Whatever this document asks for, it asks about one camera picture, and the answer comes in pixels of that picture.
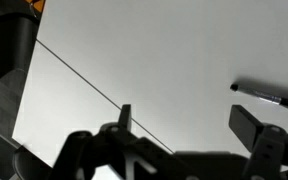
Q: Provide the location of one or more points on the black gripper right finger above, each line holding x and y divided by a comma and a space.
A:
247, 128

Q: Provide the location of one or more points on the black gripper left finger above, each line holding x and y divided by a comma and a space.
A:
124, 116

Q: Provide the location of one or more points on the black marker pen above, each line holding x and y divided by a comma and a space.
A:
267, 97

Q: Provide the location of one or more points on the black chair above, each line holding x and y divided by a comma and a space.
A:
7, 43

